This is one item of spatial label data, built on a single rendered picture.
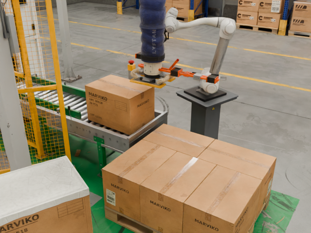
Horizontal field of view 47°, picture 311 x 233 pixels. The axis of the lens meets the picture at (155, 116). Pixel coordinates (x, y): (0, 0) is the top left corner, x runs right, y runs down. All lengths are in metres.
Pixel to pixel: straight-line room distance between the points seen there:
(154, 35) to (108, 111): 0.93
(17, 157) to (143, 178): 1.18
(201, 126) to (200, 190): 1.34
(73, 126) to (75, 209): 1.82
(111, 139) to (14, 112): 0.94
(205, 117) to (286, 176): 1.07
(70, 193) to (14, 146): 1.39
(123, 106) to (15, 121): 0.98
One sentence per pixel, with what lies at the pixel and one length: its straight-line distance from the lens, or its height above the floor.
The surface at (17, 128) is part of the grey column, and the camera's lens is 3.36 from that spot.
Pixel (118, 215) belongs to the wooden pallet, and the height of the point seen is 0.09.
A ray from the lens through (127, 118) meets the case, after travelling 3.48.
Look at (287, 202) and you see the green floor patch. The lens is 3.79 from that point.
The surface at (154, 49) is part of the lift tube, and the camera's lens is 3.23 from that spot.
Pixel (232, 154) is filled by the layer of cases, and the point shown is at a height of 0.54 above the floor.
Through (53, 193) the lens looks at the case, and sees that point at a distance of 2.13.
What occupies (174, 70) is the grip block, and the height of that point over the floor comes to 1.23.
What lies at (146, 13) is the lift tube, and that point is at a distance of 3.15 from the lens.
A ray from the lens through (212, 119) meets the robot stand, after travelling 4.07.
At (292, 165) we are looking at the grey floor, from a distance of 4.36.
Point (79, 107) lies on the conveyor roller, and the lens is 4.30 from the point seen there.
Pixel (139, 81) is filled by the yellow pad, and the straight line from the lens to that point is 3.35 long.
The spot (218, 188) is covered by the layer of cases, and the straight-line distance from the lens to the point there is 2.90.
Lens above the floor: 2.31
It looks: 27 degrees down
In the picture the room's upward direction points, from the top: straight up
